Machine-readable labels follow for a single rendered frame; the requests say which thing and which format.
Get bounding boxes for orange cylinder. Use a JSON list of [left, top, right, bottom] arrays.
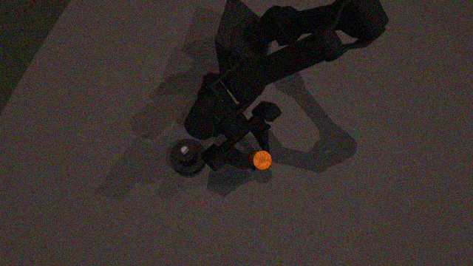
[[247, 151, 272, 170]]

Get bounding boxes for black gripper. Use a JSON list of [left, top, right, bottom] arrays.
[[202, 101, 282, 171]]

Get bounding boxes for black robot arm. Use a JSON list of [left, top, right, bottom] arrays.
[[184, 0, 389, 140]]

